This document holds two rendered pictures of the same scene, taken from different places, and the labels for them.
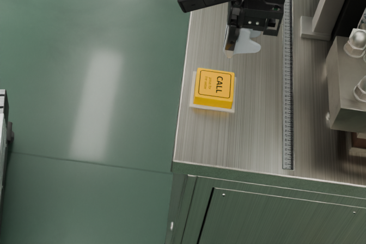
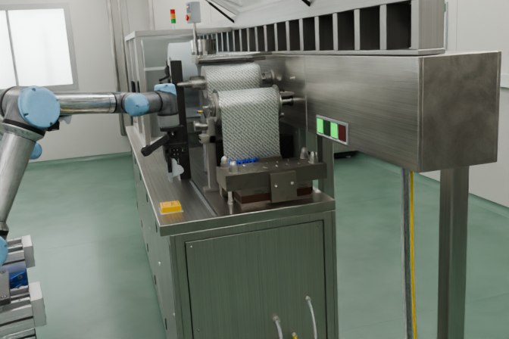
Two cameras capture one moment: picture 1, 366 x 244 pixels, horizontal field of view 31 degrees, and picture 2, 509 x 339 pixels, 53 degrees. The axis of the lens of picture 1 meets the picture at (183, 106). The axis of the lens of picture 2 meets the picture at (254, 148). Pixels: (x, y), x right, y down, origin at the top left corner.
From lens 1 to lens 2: 1.14 m
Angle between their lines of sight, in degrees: 43
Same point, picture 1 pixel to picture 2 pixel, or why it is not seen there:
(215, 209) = (190, 262)
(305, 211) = (234, 244)
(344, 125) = (231, 187)
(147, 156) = not seen: outside the picture
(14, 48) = not seen: outside the picture
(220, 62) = not seen: hidden behind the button
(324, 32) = (215, 187)
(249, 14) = (173, 147)
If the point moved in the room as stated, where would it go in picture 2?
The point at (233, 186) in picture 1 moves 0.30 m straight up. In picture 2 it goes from (194, 236) to (186, 153)
